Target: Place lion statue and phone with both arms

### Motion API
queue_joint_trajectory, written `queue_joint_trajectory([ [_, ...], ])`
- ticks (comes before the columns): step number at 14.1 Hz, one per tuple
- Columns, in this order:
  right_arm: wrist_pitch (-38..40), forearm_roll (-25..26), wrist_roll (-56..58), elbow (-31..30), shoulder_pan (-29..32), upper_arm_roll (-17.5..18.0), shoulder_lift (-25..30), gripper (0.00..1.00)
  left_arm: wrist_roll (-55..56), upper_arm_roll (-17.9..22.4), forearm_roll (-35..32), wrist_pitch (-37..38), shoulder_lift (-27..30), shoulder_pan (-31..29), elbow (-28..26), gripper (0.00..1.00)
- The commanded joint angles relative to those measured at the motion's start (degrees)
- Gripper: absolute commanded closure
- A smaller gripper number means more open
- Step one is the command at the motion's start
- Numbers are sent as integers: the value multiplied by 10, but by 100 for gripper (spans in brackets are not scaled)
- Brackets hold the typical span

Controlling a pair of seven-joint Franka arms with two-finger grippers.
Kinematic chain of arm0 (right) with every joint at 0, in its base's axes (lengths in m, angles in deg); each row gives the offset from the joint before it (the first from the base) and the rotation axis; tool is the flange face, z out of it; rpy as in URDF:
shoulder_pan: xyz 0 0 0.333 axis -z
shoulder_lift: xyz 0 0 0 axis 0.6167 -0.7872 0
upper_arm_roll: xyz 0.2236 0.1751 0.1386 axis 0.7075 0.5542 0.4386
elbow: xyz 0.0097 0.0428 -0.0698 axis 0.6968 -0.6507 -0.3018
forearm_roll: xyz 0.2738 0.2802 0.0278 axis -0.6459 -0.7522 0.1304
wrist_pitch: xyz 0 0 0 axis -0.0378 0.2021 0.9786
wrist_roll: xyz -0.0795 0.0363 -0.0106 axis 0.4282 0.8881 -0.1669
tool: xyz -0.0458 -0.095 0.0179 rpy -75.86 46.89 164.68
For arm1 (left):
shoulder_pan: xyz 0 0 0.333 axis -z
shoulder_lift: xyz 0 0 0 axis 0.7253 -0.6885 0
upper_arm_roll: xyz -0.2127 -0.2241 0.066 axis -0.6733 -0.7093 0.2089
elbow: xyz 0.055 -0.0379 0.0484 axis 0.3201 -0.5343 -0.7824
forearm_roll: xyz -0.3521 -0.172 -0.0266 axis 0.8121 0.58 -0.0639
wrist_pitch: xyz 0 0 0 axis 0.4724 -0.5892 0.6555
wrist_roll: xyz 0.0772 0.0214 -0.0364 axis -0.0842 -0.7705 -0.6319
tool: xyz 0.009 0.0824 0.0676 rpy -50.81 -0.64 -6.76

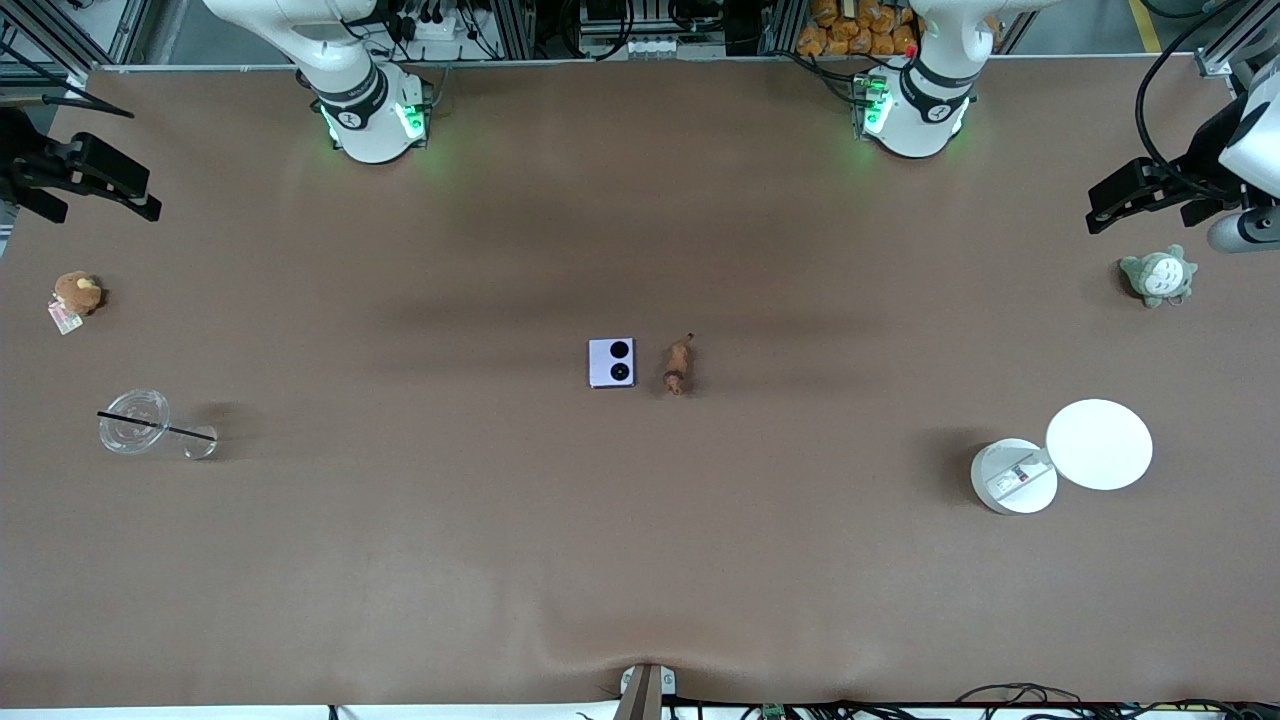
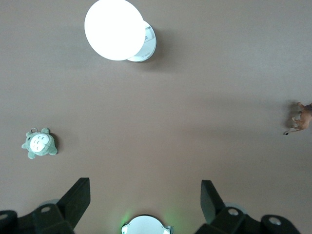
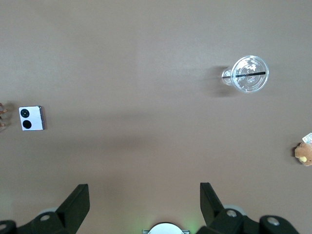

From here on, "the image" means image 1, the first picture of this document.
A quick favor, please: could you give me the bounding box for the brown lion statue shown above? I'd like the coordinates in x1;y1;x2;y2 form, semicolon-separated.
663;333;696;396

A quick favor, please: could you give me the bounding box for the lavender flip phone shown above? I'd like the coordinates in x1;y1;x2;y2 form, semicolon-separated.
588;338;637;389

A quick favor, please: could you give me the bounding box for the grey white plush toy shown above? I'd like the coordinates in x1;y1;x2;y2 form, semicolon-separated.
1118;245;1199;309

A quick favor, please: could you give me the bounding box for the brown plush toy with tag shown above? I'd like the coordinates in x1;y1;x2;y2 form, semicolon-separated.
48;271;105;336

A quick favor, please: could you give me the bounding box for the clear plastic cup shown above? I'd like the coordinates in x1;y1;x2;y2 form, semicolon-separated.
98;389;219;461

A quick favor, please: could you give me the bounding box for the black straw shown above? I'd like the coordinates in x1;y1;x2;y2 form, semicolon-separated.
97;410;217;441

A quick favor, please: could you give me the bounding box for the white round lid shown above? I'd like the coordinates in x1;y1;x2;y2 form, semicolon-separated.
1046;399;1154;491

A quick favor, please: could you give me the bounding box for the white round box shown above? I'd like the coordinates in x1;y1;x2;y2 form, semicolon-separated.
970;438;1059;516

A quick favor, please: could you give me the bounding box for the bag of orange items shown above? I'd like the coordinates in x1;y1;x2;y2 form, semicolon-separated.
796;0;923;59

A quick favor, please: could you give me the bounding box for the white power strip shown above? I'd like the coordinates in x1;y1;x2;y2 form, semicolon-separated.
398;8;483;43

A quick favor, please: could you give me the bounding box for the grey control box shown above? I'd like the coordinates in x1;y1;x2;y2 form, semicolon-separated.
578;0;693;59

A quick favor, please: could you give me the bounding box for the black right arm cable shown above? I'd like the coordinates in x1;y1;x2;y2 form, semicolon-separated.
40;94;135;119

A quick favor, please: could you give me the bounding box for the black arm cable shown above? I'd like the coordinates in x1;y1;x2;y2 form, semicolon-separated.
40;94;135;119
1134;45;1251;179

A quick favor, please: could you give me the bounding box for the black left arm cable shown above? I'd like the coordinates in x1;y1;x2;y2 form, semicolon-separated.
1134;45;1251;179

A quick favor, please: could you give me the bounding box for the aluminium frame post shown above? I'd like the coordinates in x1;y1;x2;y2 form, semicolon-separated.
0;0;151;73
1195;0;1280;77

